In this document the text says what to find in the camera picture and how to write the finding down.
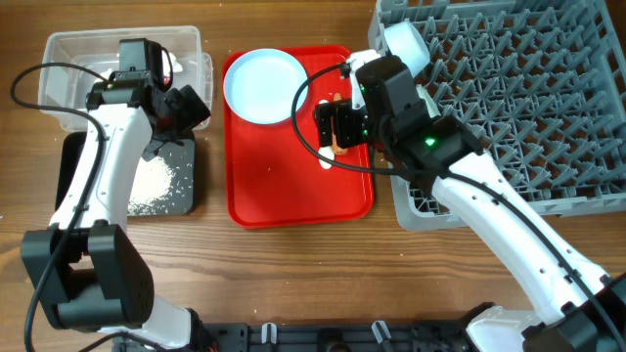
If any orange carrot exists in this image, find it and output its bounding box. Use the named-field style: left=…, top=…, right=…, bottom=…
left=332, top=93, right=347, bottom=155

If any white plastic spoon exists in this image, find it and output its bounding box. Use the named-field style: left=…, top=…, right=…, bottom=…
left=317, top=99, right=336, bottom=171

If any white napkin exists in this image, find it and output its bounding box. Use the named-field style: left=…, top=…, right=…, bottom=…
left=168, top=53, right=184, bottom=73

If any white rice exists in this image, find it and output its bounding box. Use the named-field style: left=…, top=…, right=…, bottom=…
left=128, top=156, right=195, bottom=217

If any large light blue plate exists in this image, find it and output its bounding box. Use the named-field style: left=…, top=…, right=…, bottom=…
left=223, top=48, right=308, bottom=125

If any light blue bowl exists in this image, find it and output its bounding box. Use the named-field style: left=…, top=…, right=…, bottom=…
left=383, top=22, right=430, bottom=77

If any green bowl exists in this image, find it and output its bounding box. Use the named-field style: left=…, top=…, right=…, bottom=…
left=416, top=85, right=441, bottom=119

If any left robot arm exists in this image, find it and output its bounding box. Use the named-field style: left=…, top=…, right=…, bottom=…
left=21, top=38, right=219, bottom=351

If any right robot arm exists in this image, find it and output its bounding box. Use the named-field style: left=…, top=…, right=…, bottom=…
left=314, top=56, right=625, bottom=351

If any grey dishwasher rack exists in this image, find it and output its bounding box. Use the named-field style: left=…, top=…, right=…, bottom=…
left=368, top=0, right=625, bottom=217

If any black plastic tray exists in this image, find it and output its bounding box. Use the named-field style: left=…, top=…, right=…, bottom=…
left=55, top=132, right=196, bottom=217

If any clear plastic bin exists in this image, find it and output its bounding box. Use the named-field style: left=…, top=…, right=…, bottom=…
left=37, top=25, right=214, bottom=132

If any right black cable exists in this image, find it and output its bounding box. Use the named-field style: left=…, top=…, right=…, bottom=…
left=291, top=62, right=626, bottom=352

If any black cable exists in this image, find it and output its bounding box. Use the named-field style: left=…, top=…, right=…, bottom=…
left=291, top=62, right=626, bottom=352
left=9, top=46, right=175, bottom=352

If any left black cable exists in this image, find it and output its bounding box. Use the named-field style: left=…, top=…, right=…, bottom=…
left=9, top=46, right=175, bottom=352

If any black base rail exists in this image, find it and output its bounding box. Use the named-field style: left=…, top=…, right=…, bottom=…
left=112, top=320, right=470, bottom=352

